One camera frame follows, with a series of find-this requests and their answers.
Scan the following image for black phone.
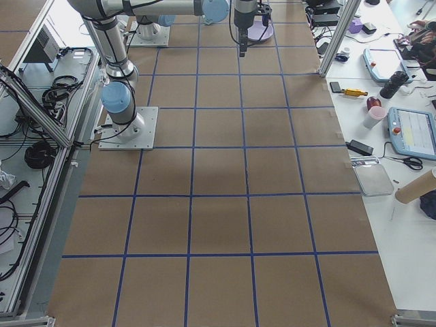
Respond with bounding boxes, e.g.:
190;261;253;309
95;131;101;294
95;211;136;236
329;81;343;93

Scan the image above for aluminium frame post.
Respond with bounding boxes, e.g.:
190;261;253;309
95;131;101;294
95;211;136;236
318;0;361;78

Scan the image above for yellow handled tool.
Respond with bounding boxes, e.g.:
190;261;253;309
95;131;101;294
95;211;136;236
341;89;368;97

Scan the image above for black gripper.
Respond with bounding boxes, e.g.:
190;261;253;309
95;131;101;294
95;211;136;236
234;0;255;58

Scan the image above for cardboard tube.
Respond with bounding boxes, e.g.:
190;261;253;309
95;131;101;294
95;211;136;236
395;168;436;204

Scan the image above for black cylinder lens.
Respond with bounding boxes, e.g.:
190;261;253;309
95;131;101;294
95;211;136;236
379;71;409;99

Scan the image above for purple box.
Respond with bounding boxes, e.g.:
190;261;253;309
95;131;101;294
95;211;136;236
348;18;363;34

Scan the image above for blue teach pendant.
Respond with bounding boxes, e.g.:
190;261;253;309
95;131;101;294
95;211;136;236
387;107;435;161
362;48;413;84

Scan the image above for black scissors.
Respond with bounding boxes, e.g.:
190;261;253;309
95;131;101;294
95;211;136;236
386;156;423;171

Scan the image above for blue teach pendant far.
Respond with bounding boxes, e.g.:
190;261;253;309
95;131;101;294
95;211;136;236
362;48;413;84

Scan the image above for lilac round plate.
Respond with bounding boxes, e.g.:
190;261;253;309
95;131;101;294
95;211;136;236
248;20;274;42

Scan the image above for white plastic cup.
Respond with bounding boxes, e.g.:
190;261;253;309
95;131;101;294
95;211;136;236
362;106;388;129

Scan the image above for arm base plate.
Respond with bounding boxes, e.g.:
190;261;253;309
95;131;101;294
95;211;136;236
127;21;170;48
98;106;159;151

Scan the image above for black coiled cable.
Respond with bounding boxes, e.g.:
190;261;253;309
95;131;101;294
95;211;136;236
24;139;57;170

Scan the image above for blue teach pendant near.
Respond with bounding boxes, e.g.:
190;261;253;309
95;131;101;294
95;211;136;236
387;107;435;161

